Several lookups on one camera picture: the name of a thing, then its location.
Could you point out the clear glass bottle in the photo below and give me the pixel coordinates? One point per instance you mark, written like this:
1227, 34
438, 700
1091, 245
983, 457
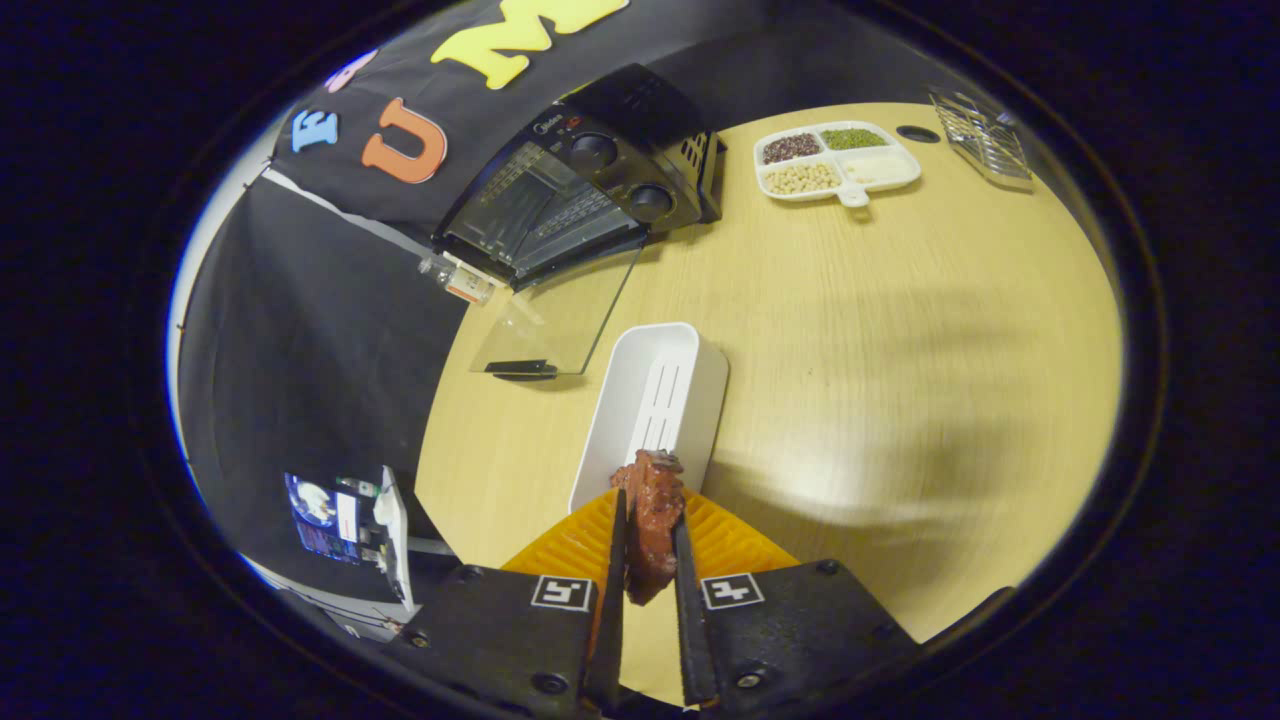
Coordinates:
460, 280

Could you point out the white rectangular tray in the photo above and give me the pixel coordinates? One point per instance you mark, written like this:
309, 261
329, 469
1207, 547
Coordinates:
640, 380

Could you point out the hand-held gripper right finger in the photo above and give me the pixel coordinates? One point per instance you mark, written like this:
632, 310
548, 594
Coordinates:
692, 640

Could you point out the black toaster oven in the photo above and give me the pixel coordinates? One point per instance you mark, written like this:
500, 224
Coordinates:
640, 110

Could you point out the blue printed box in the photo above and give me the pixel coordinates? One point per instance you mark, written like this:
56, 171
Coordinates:
320, 520

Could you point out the brown meat piece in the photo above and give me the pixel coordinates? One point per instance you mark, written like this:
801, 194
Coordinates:
652, 520

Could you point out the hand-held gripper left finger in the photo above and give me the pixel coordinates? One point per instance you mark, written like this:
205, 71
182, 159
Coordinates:
609, 645

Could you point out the white divided plate with beans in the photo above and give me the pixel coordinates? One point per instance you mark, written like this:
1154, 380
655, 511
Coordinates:
800, 180

